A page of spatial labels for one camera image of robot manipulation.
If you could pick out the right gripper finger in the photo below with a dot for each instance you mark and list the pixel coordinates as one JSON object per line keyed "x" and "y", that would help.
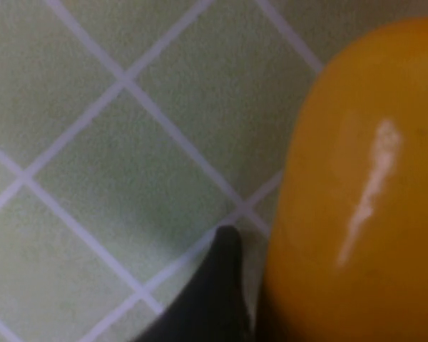
{"x": 214, "y": 303}

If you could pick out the yellow mango with greenish tip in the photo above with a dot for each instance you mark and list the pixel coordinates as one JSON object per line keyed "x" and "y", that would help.
{"x": 342, "y": 213}

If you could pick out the green checkered tablecloth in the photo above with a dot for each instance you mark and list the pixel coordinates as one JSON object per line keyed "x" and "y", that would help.
{"x": 92, "y": 142}

